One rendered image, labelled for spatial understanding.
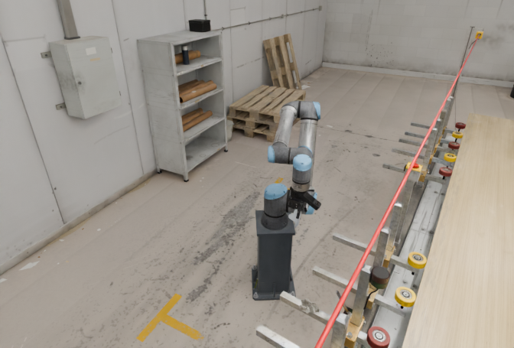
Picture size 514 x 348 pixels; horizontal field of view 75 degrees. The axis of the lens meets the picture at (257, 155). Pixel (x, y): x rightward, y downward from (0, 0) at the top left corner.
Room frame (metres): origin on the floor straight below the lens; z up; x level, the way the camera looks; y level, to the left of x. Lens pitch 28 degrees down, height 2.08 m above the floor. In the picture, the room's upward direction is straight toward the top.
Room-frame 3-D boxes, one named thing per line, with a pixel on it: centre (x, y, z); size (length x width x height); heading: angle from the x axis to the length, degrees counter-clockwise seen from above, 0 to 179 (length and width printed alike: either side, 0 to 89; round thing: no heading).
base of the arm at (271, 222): (1.84, -0.12, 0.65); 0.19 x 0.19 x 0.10
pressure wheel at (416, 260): (1.19, -0.76, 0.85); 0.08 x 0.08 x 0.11
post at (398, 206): (1.30, -0.67, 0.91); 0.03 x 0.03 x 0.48; 56
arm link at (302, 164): (1.44, -0.22, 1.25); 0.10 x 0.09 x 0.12; 169
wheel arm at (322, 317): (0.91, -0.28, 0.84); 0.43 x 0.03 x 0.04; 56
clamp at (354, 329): (0.86, -0.39, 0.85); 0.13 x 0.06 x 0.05; 146
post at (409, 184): (1.52, -0.82, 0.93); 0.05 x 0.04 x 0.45; 146
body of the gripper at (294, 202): (1.44, -0.22, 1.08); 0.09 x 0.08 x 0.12; 62
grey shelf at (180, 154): (3.79, 0.80, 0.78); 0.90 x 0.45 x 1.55; 152
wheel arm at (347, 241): (1.30, -0.60, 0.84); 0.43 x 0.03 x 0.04; 56
